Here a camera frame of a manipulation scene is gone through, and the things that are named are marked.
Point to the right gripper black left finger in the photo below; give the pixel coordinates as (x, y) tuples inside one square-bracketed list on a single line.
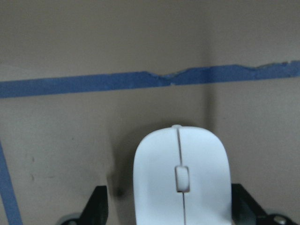
[(96, 209)]

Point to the white computer mouse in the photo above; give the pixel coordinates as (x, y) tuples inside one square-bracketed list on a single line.
[(181, 176)]

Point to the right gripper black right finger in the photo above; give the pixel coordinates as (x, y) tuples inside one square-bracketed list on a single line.
[(245, 209)]

